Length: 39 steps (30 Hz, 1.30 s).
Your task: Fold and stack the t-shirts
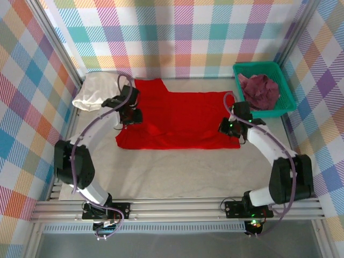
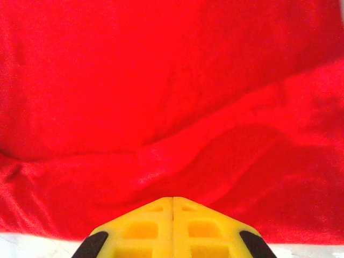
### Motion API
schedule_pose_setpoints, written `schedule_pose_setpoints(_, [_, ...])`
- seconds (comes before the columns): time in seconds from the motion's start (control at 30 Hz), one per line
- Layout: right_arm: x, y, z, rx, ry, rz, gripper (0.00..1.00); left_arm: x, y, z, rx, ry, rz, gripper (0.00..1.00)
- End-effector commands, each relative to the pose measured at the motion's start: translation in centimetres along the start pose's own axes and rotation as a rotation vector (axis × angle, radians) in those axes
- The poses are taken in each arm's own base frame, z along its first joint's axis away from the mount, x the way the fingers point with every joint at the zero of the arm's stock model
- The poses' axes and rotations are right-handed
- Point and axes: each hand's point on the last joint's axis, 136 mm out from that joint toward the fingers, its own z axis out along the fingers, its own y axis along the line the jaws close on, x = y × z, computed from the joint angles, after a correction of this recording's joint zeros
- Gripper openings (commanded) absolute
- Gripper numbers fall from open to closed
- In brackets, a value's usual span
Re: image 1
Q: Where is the aluminium frame post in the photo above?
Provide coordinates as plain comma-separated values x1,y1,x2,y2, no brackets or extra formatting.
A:
275,0,327,201
25,0,83,201

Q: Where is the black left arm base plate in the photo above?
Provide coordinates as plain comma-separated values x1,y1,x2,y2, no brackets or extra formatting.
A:
82,202,131,220

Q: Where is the grey slotted cable duct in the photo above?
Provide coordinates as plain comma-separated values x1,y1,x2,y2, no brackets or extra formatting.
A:
42,224,248,234

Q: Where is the cream folded t-shirt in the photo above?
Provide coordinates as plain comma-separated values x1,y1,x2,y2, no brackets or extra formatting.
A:
71,71,122,111

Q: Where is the maroon crumpled t-shirt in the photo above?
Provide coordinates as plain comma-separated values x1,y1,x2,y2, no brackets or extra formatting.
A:
238,73,282,111

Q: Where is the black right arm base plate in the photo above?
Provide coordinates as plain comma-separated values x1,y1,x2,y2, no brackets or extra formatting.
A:
224,200,274,219

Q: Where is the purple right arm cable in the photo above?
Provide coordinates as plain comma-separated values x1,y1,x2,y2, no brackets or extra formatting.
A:
223,91,299,239

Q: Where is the red t-shirt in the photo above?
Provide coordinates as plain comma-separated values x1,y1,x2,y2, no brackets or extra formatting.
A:
114,78,241,151

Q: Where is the aluminium frame rail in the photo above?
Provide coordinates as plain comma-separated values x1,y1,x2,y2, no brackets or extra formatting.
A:
29,198,326,223

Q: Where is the teal plastic basket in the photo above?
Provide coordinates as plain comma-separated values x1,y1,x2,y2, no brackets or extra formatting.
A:
232,61,298,119

